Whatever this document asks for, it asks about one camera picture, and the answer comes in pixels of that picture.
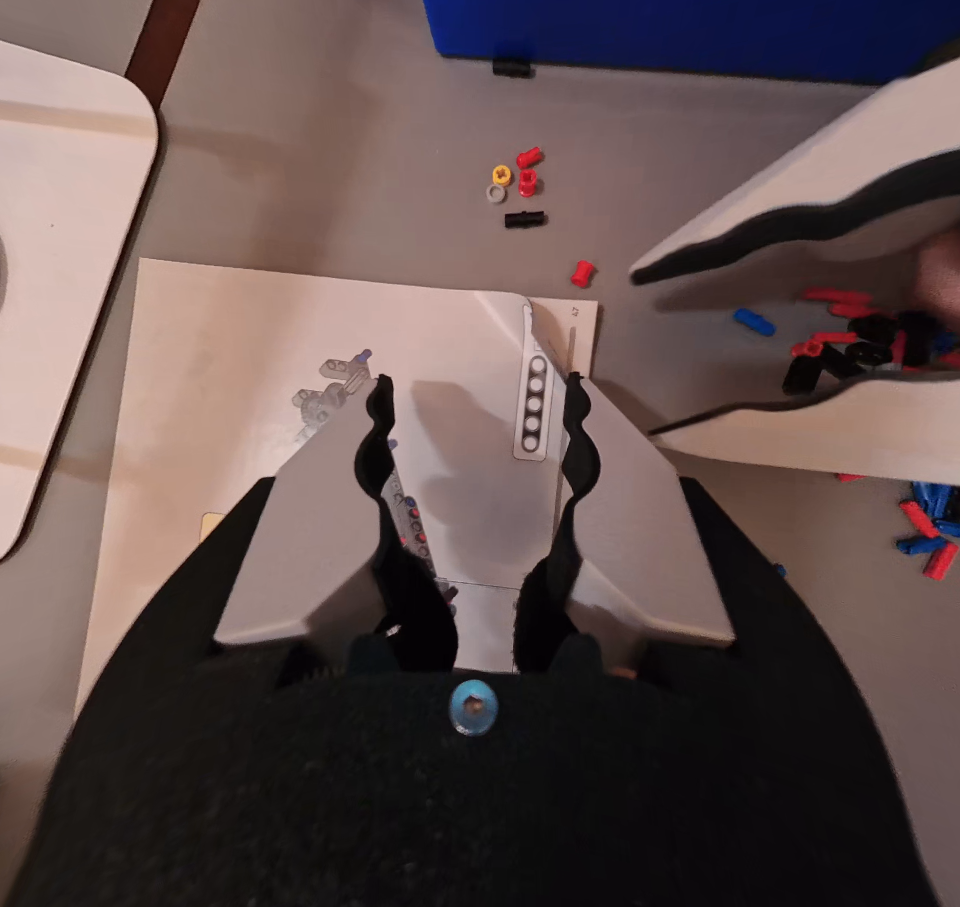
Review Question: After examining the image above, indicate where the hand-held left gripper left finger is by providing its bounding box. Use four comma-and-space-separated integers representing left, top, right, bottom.
213, 374, 460, 674

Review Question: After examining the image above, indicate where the white stand base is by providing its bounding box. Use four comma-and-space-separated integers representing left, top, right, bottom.
0, 40, 161, 565

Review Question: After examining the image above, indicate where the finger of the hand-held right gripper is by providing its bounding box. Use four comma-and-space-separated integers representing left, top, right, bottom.
647, 369, 960, 488
628, 58, 960, 316

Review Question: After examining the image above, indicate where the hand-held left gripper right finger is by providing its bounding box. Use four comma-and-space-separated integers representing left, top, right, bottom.
512, 372, 738, 674

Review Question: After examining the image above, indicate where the white instruction booklet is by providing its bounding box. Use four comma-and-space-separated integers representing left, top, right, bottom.
75, 256, 601, 698

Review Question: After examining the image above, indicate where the pile of small lego pins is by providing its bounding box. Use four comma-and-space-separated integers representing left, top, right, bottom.
780, 286, 960, 584

